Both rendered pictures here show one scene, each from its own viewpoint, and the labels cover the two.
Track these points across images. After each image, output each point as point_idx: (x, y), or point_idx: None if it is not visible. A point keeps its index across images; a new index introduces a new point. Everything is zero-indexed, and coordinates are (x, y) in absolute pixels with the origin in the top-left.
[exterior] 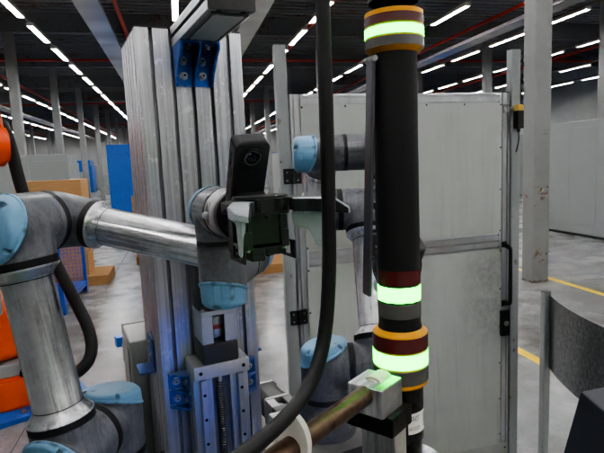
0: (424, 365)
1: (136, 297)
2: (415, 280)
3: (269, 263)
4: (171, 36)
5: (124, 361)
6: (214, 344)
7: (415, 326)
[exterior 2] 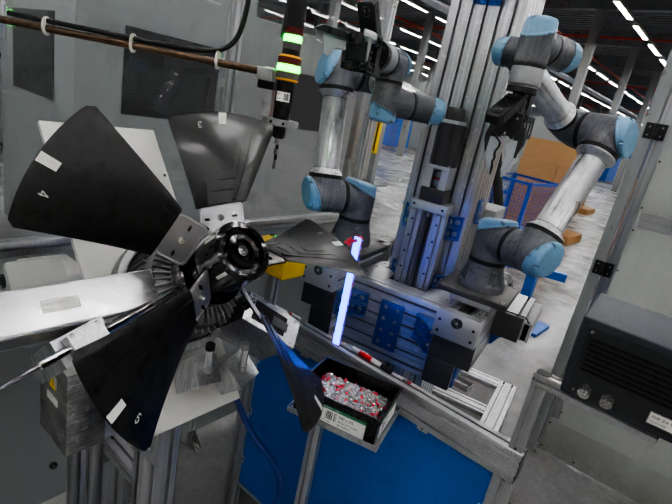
0: (285, 70)
1: (577, 263)
2: (290, 31)
3: (435, 118)
4: None
5: (520, 292)
6: (428, 188)
7: (286, 52)
